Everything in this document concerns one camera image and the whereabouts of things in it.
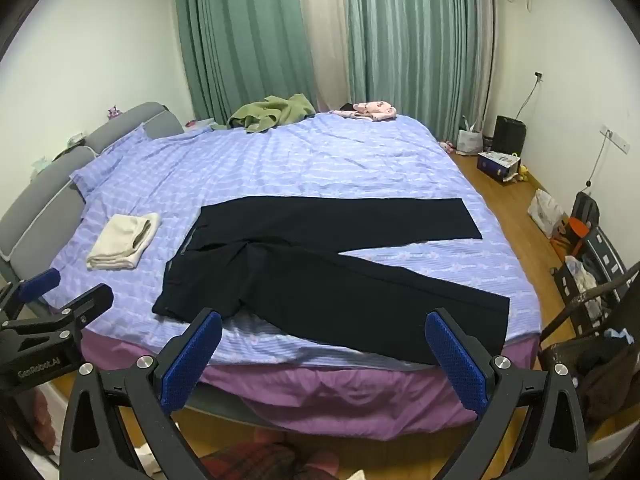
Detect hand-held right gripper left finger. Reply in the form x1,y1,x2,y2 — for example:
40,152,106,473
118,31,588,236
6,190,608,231
59,306,224,480

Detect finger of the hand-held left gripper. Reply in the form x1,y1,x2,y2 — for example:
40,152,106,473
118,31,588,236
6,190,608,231
0,267,62,322
0,283,115,345

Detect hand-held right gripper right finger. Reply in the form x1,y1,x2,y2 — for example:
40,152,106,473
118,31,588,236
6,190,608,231
424,307,591,480

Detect black pants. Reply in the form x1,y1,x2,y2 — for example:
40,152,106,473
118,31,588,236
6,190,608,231
152,197,511,367

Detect folded cream cloth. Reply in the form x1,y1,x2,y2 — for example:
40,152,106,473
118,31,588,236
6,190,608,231
86,212,162,270

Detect grey padded headboard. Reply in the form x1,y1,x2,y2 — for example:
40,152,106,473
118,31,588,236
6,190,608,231
0,101,185,281

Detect red plaid cloth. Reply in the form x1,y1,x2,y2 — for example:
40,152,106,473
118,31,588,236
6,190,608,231
200,440,311,480

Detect lilac striped pillow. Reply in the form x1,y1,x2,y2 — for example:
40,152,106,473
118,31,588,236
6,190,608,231
70,126,151,196

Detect brown wooden pole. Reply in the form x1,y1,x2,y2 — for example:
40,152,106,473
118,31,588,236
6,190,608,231
539,259,640,343

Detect white crumpled cloth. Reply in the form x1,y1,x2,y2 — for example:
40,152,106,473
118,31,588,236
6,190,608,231
565,255,603,306

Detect dark brown cloth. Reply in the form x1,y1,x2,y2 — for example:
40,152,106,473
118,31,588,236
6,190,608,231
539,332,640,423

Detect pink slipper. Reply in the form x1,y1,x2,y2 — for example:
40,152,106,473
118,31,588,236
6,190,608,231
295,450,342,478

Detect white plastic bag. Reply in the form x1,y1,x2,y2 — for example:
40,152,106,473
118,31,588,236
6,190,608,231
529,189,566,240

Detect orange stool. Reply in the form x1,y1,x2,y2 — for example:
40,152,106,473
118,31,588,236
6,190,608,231
552,217,591,256

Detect blue cardboard box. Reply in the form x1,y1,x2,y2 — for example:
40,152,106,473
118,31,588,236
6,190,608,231
476,151,522,183

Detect black backpack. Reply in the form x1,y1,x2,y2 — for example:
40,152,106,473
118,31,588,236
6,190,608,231
570,191,601,231

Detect white paper bag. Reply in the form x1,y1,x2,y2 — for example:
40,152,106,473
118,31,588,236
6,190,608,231
457,116,485,155

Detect bed with purple striped sheet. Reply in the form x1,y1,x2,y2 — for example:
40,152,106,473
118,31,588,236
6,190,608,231
42,112,543,368

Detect black ribbed floor appliance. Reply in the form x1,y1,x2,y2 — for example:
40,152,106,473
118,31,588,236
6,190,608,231
492,115,528,158

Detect olive green garment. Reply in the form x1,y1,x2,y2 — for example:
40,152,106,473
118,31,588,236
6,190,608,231
227,94,317,134

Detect pink printed garment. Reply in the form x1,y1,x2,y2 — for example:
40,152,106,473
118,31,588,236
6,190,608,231
329,101,398,123

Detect green curtain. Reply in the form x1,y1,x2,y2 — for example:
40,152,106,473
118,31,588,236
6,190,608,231
344,0,496,141
171,0,317,123

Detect beige sheer curtain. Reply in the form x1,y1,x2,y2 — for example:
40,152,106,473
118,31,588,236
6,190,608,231
292,0,351,111

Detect black hanging cable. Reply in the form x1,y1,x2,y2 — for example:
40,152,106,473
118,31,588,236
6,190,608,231
585,132,613,188

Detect white wall socket strip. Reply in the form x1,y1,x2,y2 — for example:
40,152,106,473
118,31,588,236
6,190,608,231
600,124,632,153

